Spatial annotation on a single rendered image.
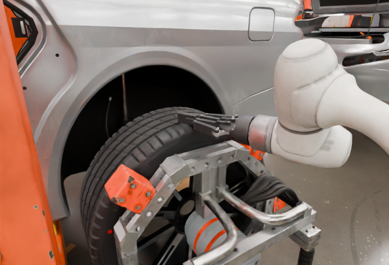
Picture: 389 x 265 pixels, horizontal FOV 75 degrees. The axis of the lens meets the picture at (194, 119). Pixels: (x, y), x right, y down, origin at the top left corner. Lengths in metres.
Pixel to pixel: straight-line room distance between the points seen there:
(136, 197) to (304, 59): 0.46
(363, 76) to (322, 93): 2.66
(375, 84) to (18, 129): 3.03
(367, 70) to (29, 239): 2.99
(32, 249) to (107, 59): 0.64
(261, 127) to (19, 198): 0.49
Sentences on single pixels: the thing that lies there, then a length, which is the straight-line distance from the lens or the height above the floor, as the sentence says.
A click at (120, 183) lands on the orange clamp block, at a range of 0.63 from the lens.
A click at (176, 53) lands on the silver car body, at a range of 1.08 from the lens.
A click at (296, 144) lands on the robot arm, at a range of 0.57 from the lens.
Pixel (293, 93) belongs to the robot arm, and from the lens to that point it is 0.47.
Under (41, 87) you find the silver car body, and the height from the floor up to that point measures 1.26.
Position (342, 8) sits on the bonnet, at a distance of 4.40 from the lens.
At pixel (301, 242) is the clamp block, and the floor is 0.92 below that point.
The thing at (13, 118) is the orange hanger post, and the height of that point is 1.32.
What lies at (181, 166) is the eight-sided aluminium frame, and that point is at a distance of 0.66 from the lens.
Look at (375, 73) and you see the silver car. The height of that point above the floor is 1.04.
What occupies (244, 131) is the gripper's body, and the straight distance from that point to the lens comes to 0.63.
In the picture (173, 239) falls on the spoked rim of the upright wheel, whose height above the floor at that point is 0.78.
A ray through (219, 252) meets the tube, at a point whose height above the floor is 1.01.
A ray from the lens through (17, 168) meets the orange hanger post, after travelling 0.48.
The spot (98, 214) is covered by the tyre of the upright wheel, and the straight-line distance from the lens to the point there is 0.76.
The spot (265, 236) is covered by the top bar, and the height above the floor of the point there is 0.98.
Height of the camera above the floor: 1.44
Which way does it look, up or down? 19 degrees down
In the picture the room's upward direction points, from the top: straight up
